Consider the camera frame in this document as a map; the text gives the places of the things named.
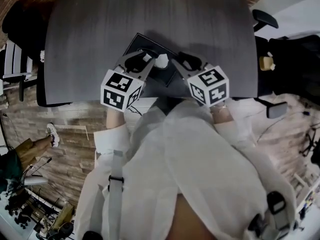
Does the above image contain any person's white clothing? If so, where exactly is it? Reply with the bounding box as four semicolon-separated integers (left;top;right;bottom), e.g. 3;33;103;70
74;97;298;240

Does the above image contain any black high-back office chair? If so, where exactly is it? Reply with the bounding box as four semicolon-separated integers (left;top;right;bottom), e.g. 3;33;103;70
1;0;55;60

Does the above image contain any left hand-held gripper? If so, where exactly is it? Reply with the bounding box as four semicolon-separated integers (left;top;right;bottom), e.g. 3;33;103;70
100;50;156;113

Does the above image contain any black tissue box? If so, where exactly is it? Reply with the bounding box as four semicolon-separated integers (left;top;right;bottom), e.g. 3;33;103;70
122;32;180;88

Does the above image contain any grey shoulder strap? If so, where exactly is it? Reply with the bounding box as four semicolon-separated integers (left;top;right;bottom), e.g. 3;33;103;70
107;150;125;240
247;190;292;240

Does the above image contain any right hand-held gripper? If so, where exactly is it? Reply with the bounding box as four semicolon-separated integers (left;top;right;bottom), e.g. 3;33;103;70
171;52;230;108

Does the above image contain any small yellow object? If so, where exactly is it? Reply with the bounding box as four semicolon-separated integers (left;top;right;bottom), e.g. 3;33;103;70
258;51;276;72

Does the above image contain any person's chest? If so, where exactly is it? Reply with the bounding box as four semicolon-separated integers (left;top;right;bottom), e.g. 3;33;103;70
172;192;208;240

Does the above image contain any person's left forearm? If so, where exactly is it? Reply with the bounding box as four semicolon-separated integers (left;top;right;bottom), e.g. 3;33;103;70
105;107;127;130

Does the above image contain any white slatted chair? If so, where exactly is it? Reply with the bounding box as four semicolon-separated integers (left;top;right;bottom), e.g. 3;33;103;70
0;40;38;102

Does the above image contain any cluttered white workbench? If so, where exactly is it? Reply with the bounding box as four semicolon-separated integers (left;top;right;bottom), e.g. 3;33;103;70
0;186;76;240

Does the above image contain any white tissue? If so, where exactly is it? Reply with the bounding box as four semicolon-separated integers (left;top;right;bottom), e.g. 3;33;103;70
142;53;170;69

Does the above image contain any black mesh office chair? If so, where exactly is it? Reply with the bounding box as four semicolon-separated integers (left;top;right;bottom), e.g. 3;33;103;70
268;33;320;105

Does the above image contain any grey chair armrest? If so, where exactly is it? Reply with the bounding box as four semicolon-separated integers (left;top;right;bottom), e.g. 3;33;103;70
23;175;49;186

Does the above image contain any black tripod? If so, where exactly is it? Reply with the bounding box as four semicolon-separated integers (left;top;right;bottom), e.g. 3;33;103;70
298;123;320;157

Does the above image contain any person's right forearm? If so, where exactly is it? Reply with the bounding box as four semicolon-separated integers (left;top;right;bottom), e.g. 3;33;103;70
211;103;235;125

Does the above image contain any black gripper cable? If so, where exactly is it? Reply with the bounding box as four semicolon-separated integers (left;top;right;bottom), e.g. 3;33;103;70
124;105;142;116

